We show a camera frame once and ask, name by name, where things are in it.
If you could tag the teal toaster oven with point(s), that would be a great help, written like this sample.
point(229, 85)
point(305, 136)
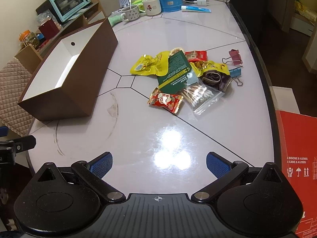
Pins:
point(71, 1)

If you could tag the small blue box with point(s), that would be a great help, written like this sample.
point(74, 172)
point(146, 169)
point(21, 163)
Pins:
point(40, 36)

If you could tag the green cloth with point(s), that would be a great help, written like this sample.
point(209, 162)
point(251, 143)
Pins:
point(115, 21)

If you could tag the blue binder clip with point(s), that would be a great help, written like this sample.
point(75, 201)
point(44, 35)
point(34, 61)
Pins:
point(235, 72)

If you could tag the clear plastic bag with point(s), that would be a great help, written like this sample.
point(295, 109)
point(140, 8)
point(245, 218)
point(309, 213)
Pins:
point(44, 17)

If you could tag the red gold-label snack packet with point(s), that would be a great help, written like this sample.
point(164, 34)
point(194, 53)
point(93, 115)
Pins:
point(197, 55)

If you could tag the wooden shelf unit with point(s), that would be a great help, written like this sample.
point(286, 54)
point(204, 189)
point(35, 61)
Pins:
point(96, 7)

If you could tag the white low cabinet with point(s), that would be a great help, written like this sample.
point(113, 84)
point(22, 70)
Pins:
point(301, 24)

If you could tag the white cartoon mug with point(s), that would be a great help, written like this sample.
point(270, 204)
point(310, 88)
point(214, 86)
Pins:
point(152, 7)

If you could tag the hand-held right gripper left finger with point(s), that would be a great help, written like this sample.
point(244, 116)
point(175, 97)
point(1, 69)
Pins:
point(101, 164)

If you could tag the dark velvet scrunchie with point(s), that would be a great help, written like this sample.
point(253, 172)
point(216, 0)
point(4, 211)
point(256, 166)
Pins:
point(214, 78)

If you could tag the orange-lid glass jar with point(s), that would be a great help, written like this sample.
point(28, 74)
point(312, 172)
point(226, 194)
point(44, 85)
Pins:
point(31, 39)

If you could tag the white patterned mug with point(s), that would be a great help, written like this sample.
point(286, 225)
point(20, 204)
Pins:
point(131, 13)

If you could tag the white charger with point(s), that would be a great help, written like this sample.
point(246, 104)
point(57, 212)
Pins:
point(201, 2)

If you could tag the bag of cotton swabs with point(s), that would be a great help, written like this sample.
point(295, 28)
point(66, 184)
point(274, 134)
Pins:
point(198, 96)

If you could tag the yellow snack packet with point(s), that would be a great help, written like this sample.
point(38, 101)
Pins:
point(148, 65)
point(210, 66)

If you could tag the round rice cracker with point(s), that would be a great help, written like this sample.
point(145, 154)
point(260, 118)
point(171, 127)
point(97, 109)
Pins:
point(176, 50)

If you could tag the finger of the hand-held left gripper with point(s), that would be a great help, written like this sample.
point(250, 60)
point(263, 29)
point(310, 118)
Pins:
point(24, 142)
point(3, 131)

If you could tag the red cardboard box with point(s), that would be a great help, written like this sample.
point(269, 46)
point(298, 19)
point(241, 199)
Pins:
point(297, 141)

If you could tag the beige quilted cover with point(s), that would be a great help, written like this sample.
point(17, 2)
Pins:
point(12, 91)

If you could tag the red cartoon candy packet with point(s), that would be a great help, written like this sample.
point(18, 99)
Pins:
point(166, 100)

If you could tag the pink binder clip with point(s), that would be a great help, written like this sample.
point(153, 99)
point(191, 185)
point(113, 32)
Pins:
point(235, 55)

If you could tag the blue toothpaste tube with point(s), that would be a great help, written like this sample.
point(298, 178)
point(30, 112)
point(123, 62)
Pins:
point(195, 8)

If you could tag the brown storage box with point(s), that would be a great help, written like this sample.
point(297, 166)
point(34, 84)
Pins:
point(81, 86)

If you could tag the white spoon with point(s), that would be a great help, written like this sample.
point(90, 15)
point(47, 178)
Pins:
point(129, 4)

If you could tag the red scissors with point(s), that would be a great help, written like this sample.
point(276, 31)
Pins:
point(45, 44)

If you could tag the white phone stand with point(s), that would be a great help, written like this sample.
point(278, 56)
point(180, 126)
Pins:
point(123, 2)

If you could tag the dark red box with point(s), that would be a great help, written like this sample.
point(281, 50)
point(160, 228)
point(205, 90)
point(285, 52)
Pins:
point(49, 29)

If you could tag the white stool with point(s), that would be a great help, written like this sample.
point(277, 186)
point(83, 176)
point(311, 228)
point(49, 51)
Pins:
point(284, 99)

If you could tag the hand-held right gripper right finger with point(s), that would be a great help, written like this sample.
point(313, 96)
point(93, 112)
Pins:
point(216, 164)

